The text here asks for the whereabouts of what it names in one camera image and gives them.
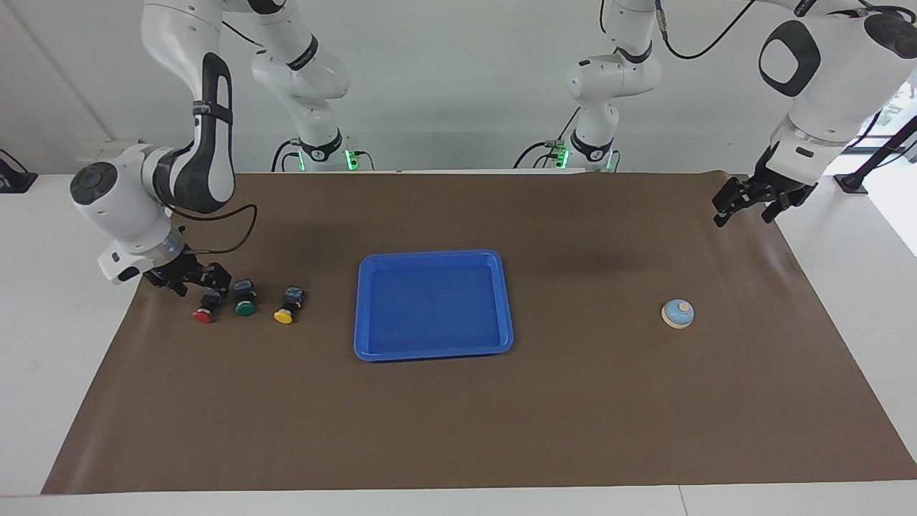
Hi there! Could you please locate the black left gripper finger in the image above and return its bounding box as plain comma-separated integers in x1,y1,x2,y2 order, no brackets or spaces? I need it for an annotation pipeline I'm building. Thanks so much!
712,177,750,228
761,189,797,224

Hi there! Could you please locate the red mushroom push button switch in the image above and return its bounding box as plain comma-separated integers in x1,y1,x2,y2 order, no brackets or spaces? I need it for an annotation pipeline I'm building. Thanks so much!
193,289,225,324

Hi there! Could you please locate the yellow mushroom push button switch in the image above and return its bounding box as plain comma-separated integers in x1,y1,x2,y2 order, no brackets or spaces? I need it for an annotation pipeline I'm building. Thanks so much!
274,287,307,325

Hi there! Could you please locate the light blue service bell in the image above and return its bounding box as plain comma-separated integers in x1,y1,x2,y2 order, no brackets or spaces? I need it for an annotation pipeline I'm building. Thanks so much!
661,298,696,330

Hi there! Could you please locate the blue plastic tray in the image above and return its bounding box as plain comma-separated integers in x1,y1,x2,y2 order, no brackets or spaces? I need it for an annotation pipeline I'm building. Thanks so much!
353,249,515,363

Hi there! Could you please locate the black tripod stand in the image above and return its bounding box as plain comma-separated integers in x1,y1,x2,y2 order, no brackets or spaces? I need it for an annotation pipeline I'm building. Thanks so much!
833,115,917,196

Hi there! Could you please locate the small black stand base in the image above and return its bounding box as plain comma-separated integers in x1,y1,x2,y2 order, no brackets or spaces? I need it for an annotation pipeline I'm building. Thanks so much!
0,148,38,194

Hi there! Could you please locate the brown paper table mat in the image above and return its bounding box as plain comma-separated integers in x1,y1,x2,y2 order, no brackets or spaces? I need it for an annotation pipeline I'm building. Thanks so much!
41,170,917,495

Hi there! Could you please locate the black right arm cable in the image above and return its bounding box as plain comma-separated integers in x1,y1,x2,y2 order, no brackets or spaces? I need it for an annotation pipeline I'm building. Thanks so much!
167,203,259,256

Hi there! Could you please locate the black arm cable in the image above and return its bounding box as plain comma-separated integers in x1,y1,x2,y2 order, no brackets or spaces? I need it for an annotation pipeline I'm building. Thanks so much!
656,0,758,60
167,203,259,256

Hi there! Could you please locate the black right base cable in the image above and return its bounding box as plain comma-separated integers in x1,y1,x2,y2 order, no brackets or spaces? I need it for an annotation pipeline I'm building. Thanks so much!
270,138,302,173

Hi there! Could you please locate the black base cable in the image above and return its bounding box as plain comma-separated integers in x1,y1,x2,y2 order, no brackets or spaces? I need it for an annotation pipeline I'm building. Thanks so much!
513,107,582,171
270,138,302,173

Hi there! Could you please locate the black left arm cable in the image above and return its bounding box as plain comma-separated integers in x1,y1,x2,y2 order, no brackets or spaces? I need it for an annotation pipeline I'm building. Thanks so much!
656,0,758,60

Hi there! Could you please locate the black left base cable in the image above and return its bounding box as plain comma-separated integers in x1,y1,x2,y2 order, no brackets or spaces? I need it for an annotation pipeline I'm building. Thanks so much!
513,107,582,171

